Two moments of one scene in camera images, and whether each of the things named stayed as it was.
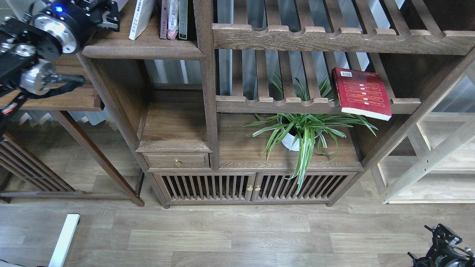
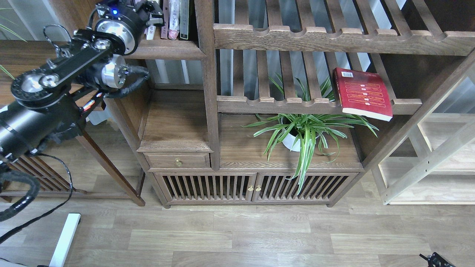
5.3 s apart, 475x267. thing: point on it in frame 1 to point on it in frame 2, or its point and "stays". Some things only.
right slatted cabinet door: [273, 186] stays
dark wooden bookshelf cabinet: [244, 102] stays
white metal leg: [60, 253] stays
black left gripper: [70, 23] to [123, 19]
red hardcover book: [362, 93] stays
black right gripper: [444, 255] to [435, 260]
